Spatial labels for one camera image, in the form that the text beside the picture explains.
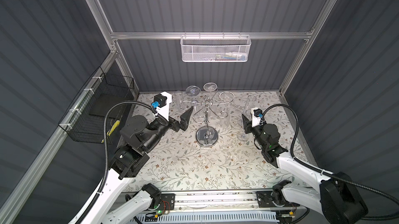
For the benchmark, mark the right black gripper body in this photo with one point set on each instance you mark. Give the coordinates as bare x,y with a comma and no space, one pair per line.
257,131

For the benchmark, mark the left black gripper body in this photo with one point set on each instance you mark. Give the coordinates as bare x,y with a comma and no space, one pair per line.
173,126

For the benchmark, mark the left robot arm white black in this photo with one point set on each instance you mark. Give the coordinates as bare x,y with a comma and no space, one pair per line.
141,137

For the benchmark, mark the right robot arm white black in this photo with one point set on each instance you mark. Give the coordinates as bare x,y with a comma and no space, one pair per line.
337,200

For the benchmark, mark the chrome wine glass rack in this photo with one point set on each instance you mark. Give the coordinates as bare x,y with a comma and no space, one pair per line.
204,111

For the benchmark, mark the floral patterned table mat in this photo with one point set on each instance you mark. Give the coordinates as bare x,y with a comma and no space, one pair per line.
178,163

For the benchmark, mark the yellow black striped item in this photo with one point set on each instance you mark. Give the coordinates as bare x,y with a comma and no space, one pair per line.
113,128

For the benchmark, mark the items in white basket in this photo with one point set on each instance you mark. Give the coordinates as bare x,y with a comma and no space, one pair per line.
234,56

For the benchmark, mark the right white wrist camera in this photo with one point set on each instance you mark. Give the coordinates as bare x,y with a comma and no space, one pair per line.
257,117

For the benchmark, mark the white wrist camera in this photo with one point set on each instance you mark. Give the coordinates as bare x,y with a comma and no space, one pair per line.
257,117
161,103

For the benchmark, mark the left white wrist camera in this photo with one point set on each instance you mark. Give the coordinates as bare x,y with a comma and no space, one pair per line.
161,103

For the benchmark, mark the white wire mesh basket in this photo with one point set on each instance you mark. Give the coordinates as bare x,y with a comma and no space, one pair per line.
195,47

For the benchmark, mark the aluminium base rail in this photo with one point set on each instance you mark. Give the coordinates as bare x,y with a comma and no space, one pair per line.
215,200

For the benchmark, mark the black wire basket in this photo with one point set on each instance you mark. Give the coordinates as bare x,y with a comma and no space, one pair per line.
84,121

